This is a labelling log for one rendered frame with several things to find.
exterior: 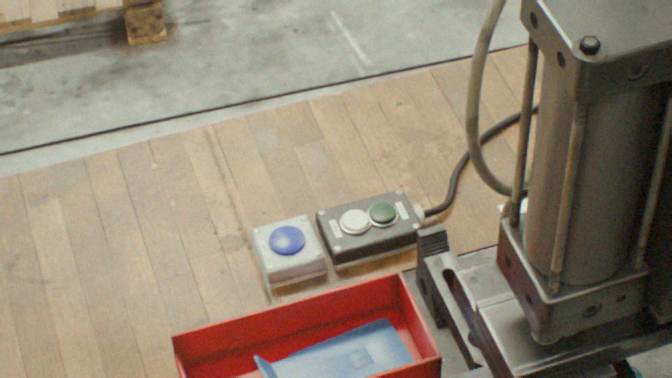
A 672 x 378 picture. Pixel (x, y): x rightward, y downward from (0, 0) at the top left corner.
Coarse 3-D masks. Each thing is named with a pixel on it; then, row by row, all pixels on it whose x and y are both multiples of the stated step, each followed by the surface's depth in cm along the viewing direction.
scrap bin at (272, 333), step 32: (352, 288) 137; (384, 288) 138; (224, 320) 134; (256, 320) 135; (288, 320) 137; (320, 320) 139; (352, 320) 140; (416, 320) 135; (192, 352) 135; (224, 352) 137; (256, 352) 138; (288, 352) 138; (416, 352) 137
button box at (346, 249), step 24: (504, 120) 159; (480, 144) 157; (456, 168) 154; (336, 216) 147; (408, 216) 147; (336, 240) 145; (360, 240) 144; (384, 240) 145; (408, 240) 146; (336, 264) 145; (360, 264) 146
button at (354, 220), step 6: (354, 210) 146; (360, 210) 146; (342, 216) 146; (348, 216) 146; (354, 216) 146; (360, 216) 146; (366, 216) 146; (342, 222) 145; (348, 222) 145; (354, 222) 145; (360, 222) 145; (366, 222) 145; (348, 228) 145; (354, 228) 145; (360, 228) 145
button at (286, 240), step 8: (272, 232) 145; (280, 232) 145; (288, 232) 144; (296, 232) 144; (272, 240) 144; (280, 240) 144; (288, 240) 144; (296, 240) 144; (304, 240) 144; (272, 248) 143; (280, 248) 143; (288, 248) 143; (296, 248) 143
